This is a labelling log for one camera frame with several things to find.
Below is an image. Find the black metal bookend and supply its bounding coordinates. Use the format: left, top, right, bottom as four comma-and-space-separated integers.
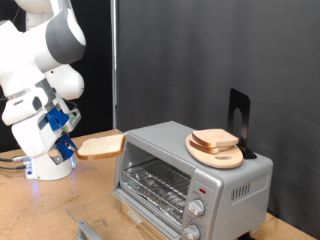
227, 87, 258, 160

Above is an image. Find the black backdrop cloth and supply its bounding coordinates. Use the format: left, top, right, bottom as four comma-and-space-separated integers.
0, 0, 114, 153

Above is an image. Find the dark grey backdrop cloth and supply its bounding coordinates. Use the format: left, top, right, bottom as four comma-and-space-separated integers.
116, 0, 320, 239

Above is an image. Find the glass oven door with handle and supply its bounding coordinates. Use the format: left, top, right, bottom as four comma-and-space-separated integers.
65, 190, 183, 240

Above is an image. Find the round wooden cutting board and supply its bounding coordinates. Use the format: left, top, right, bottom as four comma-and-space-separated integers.
185, 133, 245, 169

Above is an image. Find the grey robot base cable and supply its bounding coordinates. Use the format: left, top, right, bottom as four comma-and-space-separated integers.
0, 163, 28, 171
0, 155, 29, 163

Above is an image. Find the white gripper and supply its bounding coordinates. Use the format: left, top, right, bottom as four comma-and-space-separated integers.
11, 94, 73, 166

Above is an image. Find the white bread slice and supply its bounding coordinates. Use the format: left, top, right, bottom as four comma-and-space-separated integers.
188, 137, 235, 155
76, 133, 127, 161
191, 128, 240, 150

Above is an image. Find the black spatula with blue block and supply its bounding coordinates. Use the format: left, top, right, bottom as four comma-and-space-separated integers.
53, 133, 81, 162

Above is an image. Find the silver oven knob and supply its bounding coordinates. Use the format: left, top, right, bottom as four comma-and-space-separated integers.
187, 198, 206, 217
182, 223, 202, 240

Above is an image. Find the silver toaster oven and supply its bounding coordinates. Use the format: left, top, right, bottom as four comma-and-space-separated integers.
113, 120, 274, 240

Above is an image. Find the wire oven rack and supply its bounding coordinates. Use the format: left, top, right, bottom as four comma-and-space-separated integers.
120, 158, 192, 223

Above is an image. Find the vertical metal pole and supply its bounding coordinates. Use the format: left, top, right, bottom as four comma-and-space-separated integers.
110, 0, 119, 130

